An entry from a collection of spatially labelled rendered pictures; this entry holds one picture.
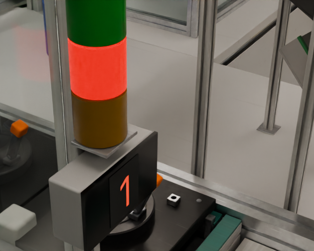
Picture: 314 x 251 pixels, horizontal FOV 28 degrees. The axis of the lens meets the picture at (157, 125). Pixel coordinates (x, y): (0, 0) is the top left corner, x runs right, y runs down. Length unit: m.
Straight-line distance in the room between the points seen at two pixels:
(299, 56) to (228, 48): 0.81
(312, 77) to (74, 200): 0.45
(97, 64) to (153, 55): 1.15
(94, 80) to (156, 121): 0.85
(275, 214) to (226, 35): 0.91
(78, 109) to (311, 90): 0.44
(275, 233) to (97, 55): 0.53
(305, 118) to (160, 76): 0.69
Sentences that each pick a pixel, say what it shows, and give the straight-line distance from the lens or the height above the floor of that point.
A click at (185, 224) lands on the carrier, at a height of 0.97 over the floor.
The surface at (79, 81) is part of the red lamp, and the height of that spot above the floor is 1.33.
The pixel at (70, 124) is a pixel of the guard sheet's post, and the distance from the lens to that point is 0.58.
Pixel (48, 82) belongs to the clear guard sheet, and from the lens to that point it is 0.55.
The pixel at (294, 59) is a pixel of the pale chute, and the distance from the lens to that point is 0.94.
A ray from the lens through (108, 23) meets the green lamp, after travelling 0.51.
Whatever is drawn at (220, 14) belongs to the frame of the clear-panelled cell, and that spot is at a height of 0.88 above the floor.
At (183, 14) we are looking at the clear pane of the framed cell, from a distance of 1.79.
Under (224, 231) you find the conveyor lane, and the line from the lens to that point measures 0.96.
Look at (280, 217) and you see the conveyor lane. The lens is 0.98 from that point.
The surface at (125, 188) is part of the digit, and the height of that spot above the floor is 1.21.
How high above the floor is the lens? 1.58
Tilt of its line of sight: 32 degrees down
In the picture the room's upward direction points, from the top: 1 degrees clockwise
